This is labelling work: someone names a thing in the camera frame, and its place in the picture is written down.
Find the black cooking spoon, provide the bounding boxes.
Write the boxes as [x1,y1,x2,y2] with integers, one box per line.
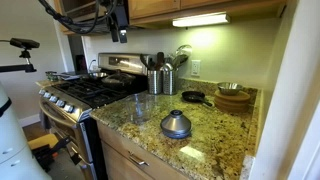
[139,53,152,71]

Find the black camera on stand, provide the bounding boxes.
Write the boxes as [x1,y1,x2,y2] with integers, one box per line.
[0,37,41,74]

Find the silver cone-shaped lid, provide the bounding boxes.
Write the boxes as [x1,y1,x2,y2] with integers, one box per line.
[160,109,193,140]

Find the silver metal bowl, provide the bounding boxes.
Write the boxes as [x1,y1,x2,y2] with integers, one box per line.
[217,81,244,96]

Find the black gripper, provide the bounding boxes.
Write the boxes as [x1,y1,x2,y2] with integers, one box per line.
[105,0,130,44]

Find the small glass jar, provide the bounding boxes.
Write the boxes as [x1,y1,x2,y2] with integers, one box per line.
[45,70,59,82]

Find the white wall outlet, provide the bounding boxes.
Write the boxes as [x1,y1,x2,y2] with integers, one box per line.
[190,59,202,77]

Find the silver ladle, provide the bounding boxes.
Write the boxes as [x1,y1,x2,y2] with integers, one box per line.
[163,44,193,72]

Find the dark pan with lid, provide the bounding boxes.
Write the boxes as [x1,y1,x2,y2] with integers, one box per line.
[101,72,137,88]

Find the white robot base cart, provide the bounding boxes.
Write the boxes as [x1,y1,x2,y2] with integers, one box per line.
[0,81,53,180]

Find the metal drawer handle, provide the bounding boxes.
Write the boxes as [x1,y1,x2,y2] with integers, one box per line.
[127,151,150,167]

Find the round wooden boards stack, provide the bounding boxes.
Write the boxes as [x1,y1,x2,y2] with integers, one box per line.
[213,89,251,114]

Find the yellow block on floor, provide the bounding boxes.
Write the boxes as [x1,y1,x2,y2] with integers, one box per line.
[27,133,60,151]

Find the black clamp tool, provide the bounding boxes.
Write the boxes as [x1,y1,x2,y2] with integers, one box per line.
[32,135,83,168]

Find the under-cabinet light strip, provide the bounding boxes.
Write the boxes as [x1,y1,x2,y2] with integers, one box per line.
[171,12,231,28]

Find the wooden lower cabinet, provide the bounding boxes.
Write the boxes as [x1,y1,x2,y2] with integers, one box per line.
[96,120,189,180]

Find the small black skillet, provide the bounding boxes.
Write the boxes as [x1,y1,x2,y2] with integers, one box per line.
[181,90,213,108]

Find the steel utensil holder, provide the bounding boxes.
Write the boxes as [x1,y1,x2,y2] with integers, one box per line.
[147,69,163,95]
[161,68,178,96]

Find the stainless steel gas stove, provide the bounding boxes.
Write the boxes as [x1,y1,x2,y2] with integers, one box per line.
[37,52,158,180]

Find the dark wooden spatula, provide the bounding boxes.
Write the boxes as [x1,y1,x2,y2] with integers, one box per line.
[155,51,166,71]

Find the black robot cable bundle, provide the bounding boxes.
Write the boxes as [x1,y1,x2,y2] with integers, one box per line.
[38,0,118,36]

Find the wooden upper cabinets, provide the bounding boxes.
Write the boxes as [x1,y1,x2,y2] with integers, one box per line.
[53,0,288,36]

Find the silver pan on stove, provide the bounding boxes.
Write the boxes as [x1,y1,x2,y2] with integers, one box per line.
[87,71,109,80]

